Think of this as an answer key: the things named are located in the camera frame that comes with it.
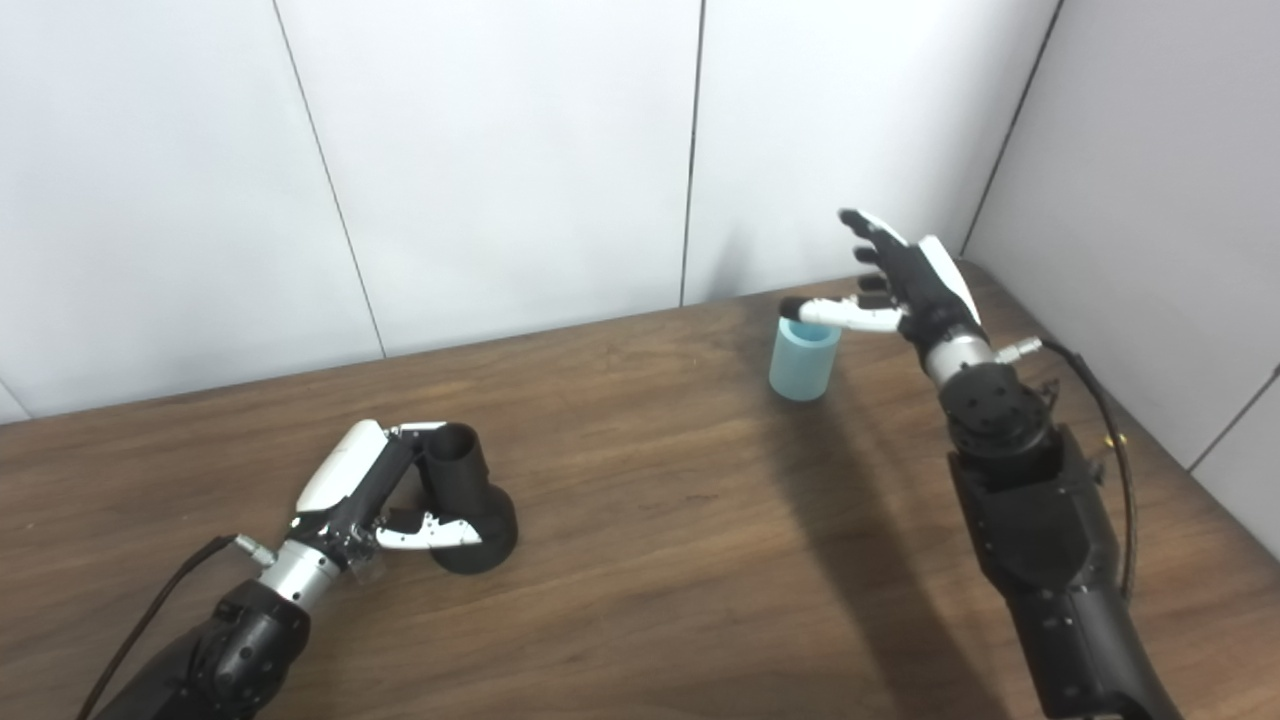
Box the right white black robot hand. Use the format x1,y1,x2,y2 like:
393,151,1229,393
778,208,993,351

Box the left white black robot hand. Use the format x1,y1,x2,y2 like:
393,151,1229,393
286,419,486,581

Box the black funnel-shaped nozzle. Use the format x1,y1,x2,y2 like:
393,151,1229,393
415,422,519,576

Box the light blue cylinder cup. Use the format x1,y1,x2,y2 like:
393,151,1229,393
768,318,843,403

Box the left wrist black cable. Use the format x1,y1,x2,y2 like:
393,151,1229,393
75,533,276,720

